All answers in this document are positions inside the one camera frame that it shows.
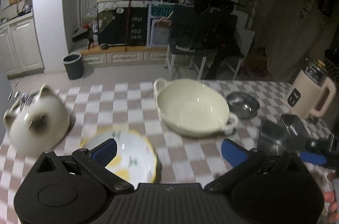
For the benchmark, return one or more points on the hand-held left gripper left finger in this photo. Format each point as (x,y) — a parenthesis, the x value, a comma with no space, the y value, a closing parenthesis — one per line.
(106,151)

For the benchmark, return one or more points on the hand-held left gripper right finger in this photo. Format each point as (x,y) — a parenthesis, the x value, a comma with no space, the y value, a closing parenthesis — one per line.
(233,154)

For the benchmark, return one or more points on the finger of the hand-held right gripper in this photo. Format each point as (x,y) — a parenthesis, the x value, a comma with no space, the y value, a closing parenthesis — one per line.
(313,158)
(317,145)

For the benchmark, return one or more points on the floral yellow-rimmed plate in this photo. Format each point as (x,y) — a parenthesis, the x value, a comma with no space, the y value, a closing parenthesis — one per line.
(132,160)

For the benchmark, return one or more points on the deep square steel container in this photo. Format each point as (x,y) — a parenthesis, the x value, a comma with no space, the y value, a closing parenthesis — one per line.
(278,136)

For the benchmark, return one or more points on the round steel bowl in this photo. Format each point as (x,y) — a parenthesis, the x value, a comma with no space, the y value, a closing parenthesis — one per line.
(242,107)

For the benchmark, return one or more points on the person's right hand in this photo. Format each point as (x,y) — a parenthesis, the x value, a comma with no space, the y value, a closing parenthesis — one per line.
(331,200)

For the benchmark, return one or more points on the checkered tablecloth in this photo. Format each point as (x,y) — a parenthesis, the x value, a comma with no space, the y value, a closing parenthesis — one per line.
(127,107)

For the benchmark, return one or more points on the beige electric kettle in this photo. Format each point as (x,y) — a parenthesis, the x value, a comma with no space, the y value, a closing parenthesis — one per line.
(304,91)

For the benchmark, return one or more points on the white cat-shaped ceramic pot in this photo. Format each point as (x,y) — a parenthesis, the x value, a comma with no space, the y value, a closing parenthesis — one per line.
(39,123)

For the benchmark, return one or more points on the grey trash bin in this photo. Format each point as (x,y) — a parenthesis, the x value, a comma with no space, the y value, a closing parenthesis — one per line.
(73,67)

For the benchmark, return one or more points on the low white drawer cabinet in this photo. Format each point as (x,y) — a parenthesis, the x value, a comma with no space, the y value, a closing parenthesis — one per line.
(119,56)

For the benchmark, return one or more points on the small dark object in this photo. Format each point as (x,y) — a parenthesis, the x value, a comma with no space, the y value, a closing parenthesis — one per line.
(104,46)

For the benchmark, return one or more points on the white-legged stool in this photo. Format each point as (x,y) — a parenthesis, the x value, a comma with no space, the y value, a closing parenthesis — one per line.
(169,60)

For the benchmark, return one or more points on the dark printed bag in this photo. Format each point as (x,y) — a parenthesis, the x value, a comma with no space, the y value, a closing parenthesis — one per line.
(108,25)

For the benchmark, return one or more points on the black lettered signboard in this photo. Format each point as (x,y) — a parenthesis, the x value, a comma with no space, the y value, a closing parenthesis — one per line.
(137,28)

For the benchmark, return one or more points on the dark clothes pile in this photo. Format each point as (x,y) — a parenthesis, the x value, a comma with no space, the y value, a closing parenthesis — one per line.
(201,30)

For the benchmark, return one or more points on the white kitchen cabinets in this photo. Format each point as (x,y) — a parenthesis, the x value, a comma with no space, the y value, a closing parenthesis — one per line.
(23,46)

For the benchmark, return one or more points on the teal sign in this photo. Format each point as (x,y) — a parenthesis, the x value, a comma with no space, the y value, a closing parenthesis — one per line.
(159,10)

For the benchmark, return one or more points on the black dish rack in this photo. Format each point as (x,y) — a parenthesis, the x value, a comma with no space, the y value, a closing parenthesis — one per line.
(25,5)

